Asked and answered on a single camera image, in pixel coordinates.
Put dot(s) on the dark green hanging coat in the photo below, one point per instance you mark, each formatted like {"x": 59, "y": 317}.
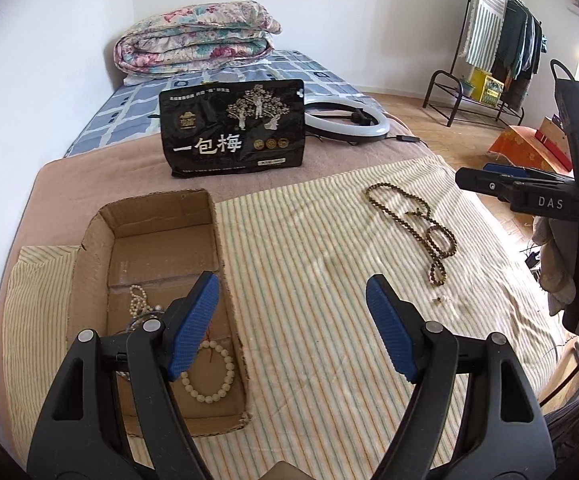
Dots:
{"x": 512, "y": 40}

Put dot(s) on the tan cardboard box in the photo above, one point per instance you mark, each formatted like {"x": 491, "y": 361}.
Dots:
{"x": 552, "y": 132}

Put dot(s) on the black hanging garment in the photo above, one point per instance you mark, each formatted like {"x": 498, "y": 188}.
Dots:
{"x": 522, "y": 87}

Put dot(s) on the orange cloth covered table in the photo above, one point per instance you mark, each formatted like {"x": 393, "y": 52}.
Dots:
{"x": 514, "y": 142}

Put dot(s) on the black snack bag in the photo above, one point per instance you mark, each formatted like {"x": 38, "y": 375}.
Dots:
{"x": 229, "y": 130}

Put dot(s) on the green striped towel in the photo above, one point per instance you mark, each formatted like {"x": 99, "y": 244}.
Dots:
{"x": 484, "y": 20}

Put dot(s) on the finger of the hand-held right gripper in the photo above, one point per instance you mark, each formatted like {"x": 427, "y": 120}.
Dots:
{"x": 484, "y": 185}
{"x": 507, "y": 169}

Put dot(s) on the red flat box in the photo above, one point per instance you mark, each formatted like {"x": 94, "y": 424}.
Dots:
{"x": 552, "y": 152}

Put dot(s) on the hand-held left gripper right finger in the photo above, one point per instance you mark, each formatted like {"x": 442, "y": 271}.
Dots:
{"x": 392, "y": 330}

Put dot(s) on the person's right hand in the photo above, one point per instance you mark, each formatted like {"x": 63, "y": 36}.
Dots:
{"x": 554, "y": 265}

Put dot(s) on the yellow box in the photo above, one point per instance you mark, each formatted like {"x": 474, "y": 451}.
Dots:
{"x": 484, "y": 85}

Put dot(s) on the black metal clothes rack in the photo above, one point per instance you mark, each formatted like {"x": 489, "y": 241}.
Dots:
{"x": 427, "y": 97}

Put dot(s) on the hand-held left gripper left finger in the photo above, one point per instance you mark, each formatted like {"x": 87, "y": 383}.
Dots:
{"x": 194, "y": 325}

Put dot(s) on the folded floral quilt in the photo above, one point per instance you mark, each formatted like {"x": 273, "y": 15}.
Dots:
{"x": 194, "y": 35}

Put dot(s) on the striped beige cloth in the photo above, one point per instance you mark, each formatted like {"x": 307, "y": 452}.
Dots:
{"x": 319, "y": 240}

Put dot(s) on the blue hanging cloth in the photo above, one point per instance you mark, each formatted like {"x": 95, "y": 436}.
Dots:
{"x": 542, "y": 42}

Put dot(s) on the small grey bucket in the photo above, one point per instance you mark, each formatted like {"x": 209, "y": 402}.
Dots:
{"x": 467, "y": 87}

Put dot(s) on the silver bangle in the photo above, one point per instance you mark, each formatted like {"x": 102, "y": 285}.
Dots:
{"x": 142, "y": 316}

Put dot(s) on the blue patterned bed sheet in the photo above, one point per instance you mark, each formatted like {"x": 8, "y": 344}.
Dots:
{"x": 119, "y": 115}

